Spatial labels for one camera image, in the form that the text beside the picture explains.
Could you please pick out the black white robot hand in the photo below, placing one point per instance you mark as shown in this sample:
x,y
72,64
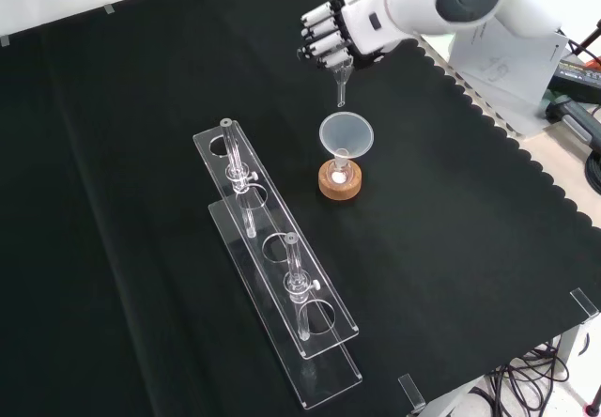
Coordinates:
x,y
366,22

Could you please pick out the clear glass weighing funnel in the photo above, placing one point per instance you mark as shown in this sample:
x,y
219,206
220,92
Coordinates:
x,y
342,90

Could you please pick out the translucent plastic funnel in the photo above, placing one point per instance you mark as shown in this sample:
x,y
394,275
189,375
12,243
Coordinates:
x,y
347,137

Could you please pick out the small round-bottom glass flask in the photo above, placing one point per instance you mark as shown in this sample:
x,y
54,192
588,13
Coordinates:
x,y
339,177

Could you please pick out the clear acrylic funnel stand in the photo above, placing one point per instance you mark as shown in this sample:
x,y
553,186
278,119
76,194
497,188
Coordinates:
x,y
218,165

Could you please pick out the white paper booklet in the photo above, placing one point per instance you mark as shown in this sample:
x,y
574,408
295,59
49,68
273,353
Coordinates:
x,y
507,65

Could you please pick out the black power adapter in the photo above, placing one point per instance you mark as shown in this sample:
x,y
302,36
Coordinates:
x,y
575,76

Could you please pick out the black tripod leg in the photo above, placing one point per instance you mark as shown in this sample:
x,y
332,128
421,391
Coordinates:
x,y
587,39

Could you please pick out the green black handheld tool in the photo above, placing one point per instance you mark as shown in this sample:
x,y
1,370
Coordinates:
x,y
577,118

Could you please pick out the grey tape piece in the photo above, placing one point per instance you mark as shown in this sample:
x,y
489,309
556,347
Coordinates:
x,y
4,41
109,8

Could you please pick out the black cloth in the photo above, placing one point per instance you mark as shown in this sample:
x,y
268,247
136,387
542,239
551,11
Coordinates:
x,y
117,201

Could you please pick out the clear acrylic edge clip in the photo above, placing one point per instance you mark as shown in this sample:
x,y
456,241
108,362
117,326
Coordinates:
x,y
584,304
411,391

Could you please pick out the grey bench leg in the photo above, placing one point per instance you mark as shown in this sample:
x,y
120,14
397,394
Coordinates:
x,y
570,346

